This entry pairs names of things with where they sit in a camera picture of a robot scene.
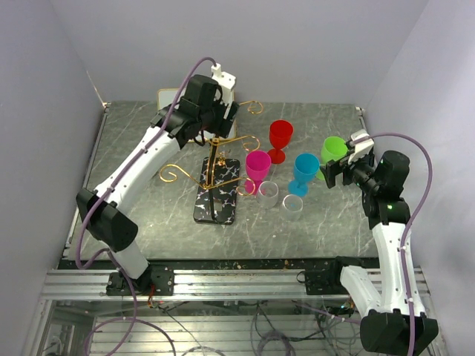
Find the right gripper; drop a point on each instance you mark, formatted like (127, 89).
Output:
(333, 168)

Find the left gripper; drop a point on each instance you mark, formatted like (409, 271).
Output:
(223, 127)

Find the blue plastic wine glass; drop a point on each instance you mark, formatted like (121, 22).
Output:
(306, 166)

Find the red plastic wine glass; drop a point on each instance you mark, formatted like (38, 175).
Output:
(280, 134)

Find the gold wine glass rack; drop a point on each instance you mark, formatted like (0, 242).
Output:
(220, 182)

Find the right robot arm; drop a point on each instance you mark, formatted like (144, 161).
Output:
(394, 320)

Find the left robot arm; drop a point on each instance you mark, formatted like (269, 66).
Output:
(206, 104)

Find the green plastic wine glass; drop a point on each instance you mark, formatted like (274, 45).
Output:
(334, 148)

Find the pink plastic wine glass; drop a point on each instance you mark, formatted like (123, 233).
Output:
(257, 167)

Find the clear glass cup right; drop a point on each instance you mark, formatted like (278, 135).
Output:
(291, 207)

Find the clear glass cup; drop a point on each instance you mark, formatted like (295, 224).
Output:
(291, 207)
(267, 194)

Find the gold framed mirror tray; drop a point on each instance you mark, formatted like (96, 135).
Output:
(166, 96)

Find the clear glass cup left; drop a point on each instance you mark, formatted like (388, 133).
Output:
(267, 194)

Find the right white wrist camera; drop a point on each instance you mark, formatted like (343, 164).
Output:
(360, 145)

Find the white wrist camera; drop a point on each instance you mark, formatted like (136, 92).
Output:
(226, 80)
(360, 145)

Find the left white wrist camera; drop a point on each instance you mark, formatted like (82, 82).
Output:
(226, 80)

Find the aluminium mounting rail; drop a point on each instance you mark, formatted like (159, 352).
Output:
(197, 280)

